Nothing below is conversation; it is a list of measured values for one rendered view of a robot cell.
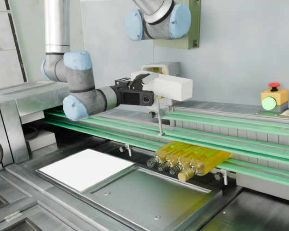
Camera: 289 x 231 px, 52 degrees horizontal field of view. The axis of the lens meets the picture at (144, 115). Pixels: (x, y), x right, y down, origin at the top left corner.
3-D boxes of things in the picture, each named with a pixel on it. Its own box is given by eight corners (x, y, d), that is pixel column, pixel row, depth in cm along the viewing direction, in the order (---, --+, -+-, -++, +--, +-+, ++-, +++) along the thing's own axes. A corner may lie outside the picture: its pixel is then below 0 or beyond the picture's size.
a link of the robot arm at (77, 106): (73, 96, 80) (78, 125, 82) (105, 86, 87) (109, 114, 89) (58, 93, 85) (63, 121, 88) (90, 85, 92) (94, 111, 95)
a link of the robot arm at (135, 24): (142, 8, 122) (117, 11, 114) (167, 5, 113) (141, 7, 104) (146, 38, 126) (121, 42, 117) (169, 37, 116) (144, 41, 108)
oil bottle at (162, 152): (186, 146, 133) (153, 164, 119) (184, 134, 132) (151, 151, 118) (196, 148, 129) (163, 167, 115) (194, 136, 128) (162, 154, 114)
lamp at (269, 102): (264, 108, 108) (260, 110, 106) (263, 96, 107) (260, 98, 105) (276, 109, 105) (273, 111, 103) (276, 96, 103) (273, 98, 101)
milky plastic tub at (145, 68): (157, 104, 157) (145, 109, 151) (152, 62, 151) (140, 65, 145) (183, 107, 145) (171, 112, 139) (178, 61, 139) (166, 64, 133)
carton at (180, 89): (142, 70, 115) (130, 73, 111) (192, 79, 99) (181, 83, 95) (142, 85, 117) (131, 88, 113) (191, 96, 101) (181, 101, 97)
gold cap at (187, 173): (184, 173, 105) (176, 178, 102) (186, 165, 103) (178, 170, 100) (191, 179, 103) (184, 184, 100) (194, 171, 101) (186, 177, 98)
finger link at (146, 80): (147, 65, 107) (129, 77, 102) (159, 67, 103) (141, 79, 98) (149, 73, 109) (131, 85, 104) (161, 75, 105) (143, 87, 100)
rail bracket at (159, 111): (169, 129, 137) (150, 138, 129) (165, 94, 133) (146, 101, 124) (174, 130, 135) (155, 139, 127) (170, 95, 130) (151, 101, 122)
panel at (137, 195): (89, 151, 177) (36, 174, 154) (88, 146, 176) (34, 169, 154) (223, 196, 113) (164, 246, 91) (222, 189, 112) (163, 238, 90)
